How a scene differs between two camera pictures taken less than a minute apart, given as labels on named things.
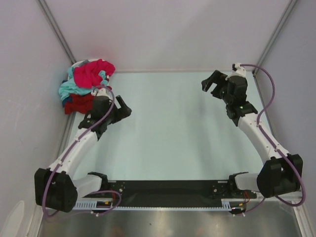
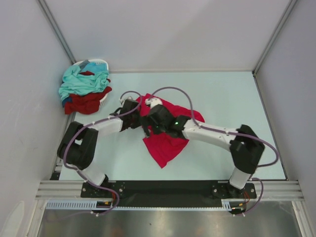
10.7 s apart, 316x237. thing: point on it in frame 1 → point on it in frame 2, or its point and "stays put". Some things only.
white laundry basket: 79,63 → 102,98
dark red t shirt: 83,103 stays put
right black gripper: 218,78 → 146,121
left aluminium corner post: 50,19 stays put
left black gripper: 121,113 → 138,123
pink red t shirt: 87,74 → 164,146
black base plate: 168,193 stays put
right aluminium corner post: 274,35 stays put
